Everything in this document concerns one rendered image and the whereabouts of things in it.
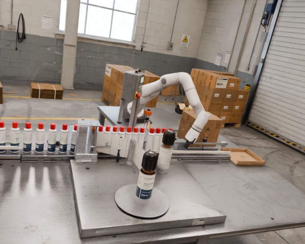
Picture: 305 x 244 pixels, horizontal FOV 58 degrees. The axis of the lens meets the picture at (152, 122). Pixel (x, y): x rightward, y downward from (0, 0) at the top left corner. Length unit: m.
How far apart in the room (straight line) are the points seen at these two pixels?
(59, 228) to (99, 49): 6.44
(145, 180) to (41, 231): 0.54
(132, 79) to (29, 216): 1.05
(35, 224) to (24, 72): 6.08
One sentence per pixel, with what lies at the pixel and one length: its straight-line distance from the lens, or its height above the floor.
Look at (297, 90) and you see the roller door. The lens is 6.37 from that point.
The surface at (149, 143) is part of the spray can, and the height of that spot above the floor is 0.97.
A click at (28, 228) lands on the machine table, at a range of 1.46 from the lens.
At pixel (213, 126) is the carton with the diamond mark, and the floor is 1.06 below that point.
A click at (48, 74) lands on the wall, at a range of 7.40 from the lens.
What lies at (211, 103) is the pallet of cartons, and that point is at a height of 0.58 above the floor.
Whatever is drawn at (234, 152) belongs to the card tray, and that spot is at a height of 0.83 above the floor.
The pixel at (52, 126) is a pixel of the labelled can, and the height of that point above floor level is 1.08.
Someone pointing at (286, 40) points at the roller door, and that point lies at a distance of 6.71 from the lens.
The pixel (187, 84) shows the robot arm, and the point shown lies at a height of 1.42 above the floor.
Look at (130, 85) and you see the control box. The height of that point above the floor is 1.39.
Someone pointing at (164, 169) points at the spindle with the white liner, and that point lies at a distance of 1.89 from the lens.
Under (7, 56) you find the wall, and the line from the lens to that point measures 7.26.
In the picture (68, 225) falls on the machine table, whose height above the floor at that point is 0.83.
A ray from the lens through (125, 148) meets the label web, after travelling 1.91.
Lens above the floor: 1.78
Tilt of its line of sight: 18 degrees down
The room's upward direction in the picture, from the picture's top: 11 degrees clockwise
